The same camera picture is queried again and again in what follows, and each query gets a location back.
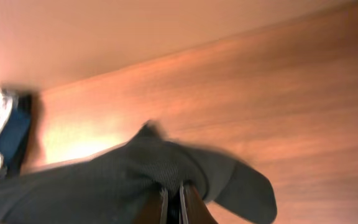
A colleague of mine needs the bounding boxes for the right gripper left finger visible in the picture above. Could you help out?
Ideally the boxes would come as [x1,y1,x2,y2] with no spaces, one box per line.
[133,188,168,224]

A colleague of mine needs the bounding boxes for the black t-shirt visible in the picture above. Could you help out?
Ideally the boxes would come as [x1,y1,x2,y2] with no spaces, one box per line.
[0,123,277,223]

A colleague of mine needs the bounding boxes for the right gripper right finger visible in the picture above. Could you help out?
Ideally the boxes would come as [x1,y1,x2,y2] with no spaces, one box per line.
[179,184,218,224]

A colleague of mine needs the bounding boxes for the dark blue folded garment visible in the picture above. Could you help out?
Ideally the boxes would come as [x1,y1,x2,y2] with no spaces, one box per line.
[0,95,32,178]

